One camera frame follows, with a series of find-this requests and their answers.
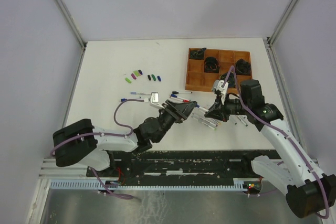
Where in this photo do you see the white marker black cap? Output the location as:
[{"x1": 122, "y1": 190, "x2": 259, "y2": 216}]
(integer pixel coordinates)
[{"x1": 172, "y1": 91, "x2": 192, "y2": 94}]

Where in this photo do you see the magenta capped marker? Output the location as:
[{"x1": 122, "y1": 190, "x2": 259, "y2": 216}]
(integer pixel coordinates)
[{"x1": 192, "y1": 115, "x2": 218, "y2": 127}]

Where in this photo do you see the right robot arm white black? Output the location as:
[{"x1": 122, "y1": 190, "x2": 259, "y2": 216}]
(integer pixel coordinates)
[{"x1": 205, "y1": 80, "x2": 335, "y2": 219}]

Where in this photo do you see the aluminium frame post left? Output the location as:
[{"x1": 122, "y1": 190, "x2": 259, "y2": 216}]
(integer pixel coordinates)
[{"x1": 54, "y1": 0, "x2": 87, "y2": 48}]

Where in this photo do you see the black cable coil middle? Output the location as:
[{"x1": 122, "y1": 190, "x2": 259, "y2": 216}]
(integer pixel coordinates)
[{"x1": 203, "y1": 56, "x2": 221, "y2": 73}]

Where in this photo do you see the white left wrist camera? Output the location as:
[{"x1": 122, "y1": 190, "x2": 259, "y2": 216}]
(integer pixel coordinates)
[{"x1": 144, "y1": 92, "x2": 163, "y2": 109}]

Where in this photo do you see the white slotted cable duct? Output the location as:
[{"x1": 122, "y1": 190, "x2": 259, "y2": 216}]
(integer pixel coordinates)
[{"x1": 49, "y1": 179, "x2": 247, "y2": 191}]

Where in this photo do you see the black cable bundle top-left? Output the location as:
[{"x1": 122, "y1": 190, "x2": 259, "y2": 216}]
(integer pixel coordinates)
[{"x1": 190, "y1": 47, "x2": 207, "y2": 60}]

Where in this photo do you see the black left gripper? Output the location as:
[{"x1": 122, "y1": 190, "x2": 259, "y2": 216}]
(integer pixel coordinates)
[{"x1": 155, "y1": 100, "x2": 197, "y2": 143}]

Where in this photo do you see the orange wooden compartment tray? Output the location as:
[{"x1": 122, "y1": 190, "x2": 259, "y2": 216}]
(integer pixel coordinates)
[{"x1": 185, "y1": 48, "x2": 253, "y2": 94}]

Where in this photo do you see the black cable bundle right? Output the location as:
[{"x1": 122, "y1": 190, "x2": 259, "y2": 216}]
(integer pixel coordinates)
[{"x1": 235, "y1": 59, "x2": 252, "y2": 76}]

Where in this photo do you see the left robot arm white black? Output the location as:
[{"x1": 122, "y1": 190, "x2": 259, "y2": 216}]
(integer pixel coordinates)
[{"x1": 50, "y1": 100, "x2": 197, "y2": 177}]

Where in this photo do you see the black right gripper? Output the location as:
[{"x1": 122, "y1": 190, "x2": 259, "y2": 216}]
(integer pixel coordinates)
[{"x1": 205, "y1": 92, "x2": 250, "y2": 122}]

